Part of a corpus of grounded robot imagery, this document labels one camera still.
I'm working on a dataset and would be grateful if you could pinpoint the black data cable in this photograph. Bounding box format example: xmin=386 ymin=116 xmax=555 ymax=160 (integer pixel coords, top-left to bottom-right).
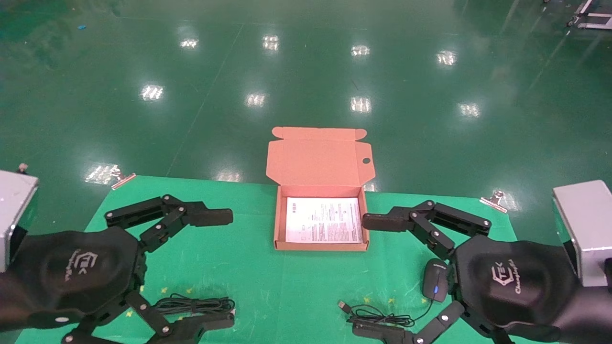
xmin=154 ymin=293 xmax=237 ymax=317

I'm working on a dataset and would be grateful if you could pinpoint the brown open cardboard box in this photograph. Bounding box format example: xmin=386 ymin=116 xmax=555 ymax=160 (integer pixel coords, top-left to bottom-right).
xmin=266 ymin=127 xmax=376 ymax=252

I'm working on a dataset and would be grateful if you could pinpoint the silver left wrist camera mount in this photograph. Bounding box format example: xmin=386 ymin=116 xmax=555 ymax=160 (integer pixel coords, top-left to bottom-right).
xmin=0 ymin=164 xmax=40 ymax=273

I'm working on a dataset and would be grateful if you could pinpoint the white metal cart frame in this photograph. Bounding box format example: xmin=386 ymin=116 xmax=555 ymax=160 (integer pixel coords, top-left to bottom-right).
xmin=568 ymin=0 xmax=612 ymax=30

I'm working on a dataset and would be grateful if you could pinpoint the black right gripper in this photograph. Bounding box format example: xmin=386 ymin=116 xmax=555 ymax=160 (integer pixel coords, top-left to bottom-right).
xmin=352 ymin=234 xmax=612 ymax=344

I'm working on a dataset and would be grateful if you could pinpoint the metal binder clip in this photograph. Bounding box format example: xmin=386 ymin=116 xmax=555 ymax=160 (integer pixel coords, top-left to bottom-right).
xmin=480 ymin=191 xmax=509 ymax=214
xmin=110 ymin=167 xmax=137 ymax=190

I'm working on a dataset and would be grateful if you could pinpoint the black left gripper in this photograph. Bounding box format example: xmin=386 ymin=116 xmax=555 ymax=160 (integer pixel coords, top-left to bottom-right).
xmin=0 ymin=194 xmax=235 ymax=344

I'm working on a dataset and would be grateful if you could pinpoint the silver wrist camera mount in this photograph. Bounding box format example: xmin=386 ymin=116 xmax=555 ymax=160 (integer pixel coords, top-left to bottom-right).
xmin=552 ymin=180 xmax=612 ymax=287
xmin=0 ymin=164 xmax=40 ymax=273

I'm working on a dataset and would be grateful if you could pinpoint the green table mat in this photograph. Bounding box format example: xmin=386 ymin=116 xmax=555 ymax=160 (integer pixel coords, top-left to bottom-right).
xmin=14 ymin=175 xmax=560 ymax=344

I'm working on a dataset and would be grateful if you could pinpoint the white printed instruction sheet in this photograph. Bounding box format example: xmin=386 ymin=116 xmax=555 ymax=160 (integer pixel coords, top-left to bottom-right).
xmin=286 ymin=197 xmax=364 ymax=244

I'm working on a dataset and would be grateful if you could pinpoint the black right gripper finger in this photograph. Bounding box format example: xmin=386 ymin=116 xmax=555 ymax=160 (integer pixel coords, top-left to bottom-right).
xmin=362 ymin=199 xmax=492 ymax=261

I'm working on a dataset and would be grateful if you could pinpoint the black wired computer mouse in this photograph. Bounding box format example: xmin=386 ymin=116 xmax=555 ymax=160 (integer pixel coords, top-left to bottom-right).
xmin=338 ymin=258 xmax=451 ymax=330

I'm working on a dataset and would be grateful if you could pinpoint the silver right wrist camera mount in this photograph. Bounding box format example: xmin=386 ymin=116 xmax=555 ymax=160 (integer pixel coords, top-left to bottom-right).
xmin=552 ymin=180 xmax=612 ymax=287

